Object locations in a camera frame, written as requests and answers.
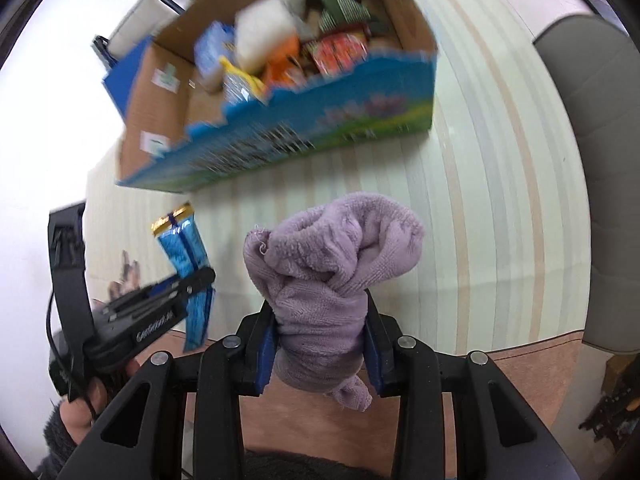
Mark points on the yellow snack bag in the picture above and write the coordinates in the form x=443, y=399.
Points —
x=240, y=85

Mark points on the red snack packet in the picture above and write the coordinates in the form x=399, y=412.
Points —
x=340, y=52

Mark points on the blue printed cardboard box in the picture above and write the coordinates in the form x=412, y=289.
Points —
x=300, y=125

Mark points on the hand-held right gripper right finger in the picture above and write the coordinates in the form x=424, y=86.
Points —
x=375, y=360

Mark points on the blue snack packet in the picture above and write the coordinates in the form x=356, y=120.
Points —
x=182, y=245

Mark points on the blue board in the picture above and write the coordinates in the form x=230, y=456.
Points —
x=120, y=80

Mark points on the grey office chair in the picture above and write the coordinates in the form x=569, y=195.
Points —
x=600, y=160

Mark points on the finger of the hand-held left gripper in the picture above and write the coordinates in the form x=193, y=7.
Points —
x=175, y=282

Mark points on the blue tissue pack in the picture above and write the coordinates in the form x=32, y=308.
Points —
x=212, y=47

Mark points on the person's left forearm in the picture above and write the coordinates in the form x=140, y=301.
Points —
x=50, y=445

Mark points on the purple towel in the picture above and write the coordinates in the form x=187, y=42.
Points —
x=320, y=270

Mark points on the green snack packet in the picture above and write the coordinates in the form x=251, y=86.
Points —
x=340, y=2

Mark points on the person's left hand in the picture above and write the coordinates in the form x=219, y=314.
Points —
x=80, y=412

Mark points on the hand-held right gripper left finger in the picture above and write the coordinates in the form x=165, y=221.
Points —
x=265, y=355

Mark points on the striped cat print tablecloth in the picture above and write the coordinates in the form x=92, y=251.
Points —
x=450, y=210

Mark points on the orange snack packet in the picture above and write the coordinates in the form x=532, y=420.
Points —
x=282, y=62

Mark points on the white padded chair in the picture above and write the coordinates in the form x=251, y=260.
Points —
x=145, y=15

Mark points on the white powder bag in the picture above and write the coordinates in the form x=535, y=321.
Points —
x=265, y=27

